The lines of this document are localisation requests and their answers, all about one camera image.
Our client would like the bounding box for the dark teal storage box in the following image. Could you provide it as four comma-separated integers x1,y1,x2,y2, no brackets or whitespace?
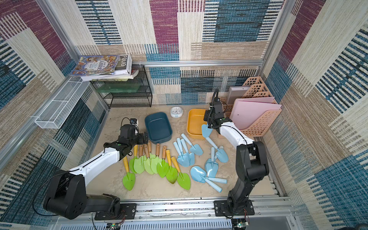
145,112,173,144

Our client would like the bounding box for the pink plastic file organizer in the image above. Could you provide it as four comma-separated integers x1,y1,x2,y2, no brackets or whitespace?
221,76,282,137

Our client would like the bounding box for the white book stack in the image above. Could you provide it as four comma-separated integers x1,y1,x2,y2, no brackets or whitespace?
79,54,139,81

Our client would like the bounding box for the white wire mesh basket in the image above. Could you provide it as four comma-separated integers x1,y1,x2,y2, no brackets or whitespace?
34,80,89,129

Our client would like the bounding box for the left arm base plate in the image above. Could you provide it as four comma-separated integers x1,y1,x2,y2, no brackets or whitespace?
94,203,137,220

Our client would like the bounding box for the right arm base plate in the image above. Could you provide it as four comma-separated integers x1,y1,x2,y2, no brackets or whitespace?
213,200,255,218

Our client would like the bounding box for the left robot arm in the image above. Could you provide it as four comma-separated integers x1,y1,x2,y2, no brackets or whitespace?
43,118,148,219

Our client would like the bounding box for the yellow storage box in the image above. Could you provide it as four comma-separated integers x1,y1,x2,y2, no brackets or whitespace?
186,108,207,140

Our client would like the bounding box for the pink file folder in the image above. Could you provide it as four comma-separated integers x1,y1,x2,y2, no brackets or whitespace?
230,97,282,129

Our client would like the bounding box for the green mat on shelf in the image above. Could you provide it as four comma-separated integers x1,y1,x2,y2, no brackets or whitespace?
97,83,141,93

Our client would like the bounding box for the grey folder in organizer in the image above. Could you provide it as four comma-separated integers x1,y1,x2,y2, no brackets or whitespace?
226,86,250,104

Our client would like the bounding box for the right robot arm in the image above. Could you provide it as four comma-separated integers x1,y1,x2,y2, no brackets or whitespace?
201,89,269,216

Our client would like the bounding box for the colourful picture book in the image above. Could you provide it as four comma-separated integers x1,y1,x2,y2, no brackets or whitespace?
70,56,120,76

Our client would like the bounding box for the blue shovel diagonal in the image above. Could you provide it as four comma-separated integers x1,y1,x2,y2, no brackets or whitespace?
181,133,204,156

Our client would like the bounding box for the black wire shelf rack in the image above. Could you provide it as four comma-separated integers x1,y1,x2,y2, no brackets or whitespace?
90,65,153,109

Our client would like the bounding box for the small white alarm clock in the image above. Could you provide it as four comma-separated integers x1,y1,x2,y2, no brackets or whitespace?
170,106,184,118

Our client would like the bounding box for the blue shovel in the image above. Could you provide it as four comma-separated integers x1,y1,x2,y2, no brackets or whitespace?
206,137,229,163
192,175,227,193
176,137,195,167
181,139,195,166
190,166,227,184
201,124,213,138
173,140,190,168
205,147,219,177

